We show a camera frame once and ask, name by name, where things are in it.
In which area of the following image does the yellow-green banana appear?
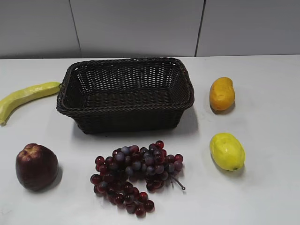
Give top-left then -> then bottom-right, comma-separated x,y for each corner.
0,82 -> 60,126

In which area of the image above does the dark red apple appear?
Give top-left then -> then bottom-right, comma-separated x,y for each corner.
15,143 -> 59,191

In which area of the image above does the red purple grape bunch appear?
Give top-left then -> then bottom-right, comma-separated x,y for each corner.
90,140 -> 186,218

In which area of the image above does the orange mango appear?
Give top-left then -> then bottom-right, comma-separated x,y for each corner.
209,77 -> 235,111

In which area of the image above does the yellow lemon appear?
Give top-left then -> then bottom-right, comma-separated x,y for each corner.
210,133 -> 245,171

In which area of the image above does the black woven wicker basket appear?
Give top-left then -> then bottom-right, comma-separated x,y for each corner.
56,57 -> 195,134

